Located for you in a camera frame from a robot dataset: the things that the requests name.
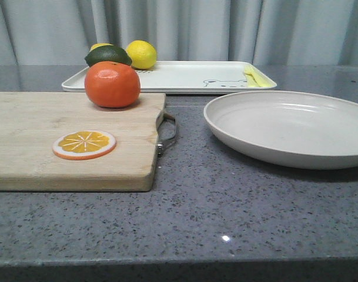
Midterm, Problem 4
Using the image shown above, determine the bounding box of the cream bear print tray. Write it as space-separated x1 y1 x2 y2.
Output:
61 61 277 95

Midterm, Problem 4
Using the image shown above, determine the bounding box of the grey curtain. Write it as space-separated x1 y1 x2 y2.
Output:
0 1 358 66

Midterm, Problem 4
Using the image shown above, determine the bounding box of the green lime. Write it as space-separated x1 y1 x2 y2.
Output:
85 45 132 66

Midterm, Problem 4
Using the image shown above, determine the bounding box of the orange slice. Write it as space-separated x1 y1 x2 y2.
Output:
52 130 116 160

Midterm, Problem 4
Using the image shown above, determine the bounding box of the yellow lemon right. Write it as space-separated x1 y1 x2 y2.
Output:
126 40 157 69

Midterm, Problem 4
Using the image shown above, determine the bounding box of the wooden cutting board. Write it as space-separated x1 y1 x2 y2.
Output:
0 92 166 192

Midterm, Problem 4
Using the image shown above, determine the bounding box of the orange mandarin fruit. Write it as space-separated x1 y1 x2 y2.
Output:
84 61 140 108

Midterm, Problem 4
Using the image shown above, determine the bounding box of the metal cutting board handle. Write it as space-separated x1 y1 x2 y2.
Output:
156 112 178 156

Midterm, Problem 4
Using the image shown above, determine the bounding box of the yellow lemon behind lime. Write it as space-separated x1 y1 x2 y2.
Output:
90 43 112 51

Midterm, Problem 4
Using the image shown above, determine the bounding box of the cream round plate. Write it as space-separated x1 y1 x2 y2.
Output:
203 90 358 170

